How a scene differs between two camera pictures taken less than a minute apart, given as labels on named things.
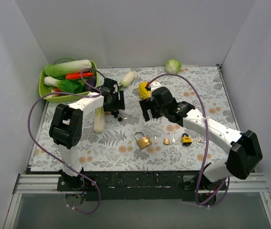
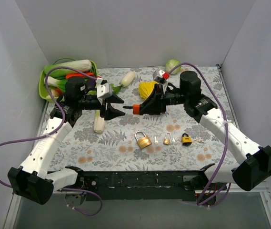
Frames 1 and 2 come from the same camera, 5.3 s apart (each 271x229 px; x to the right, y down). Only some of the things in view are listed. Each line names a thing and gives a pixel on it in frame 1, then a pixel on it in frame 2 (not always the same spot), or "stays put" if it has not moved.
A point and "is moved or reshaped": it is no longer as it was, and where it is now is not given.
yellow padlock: x=186 y=140 stays put
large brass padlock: x=144 y=141 stays put
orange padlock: x=115 y=113 is moved or reshaped
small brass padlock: x=166 y=141 stays put
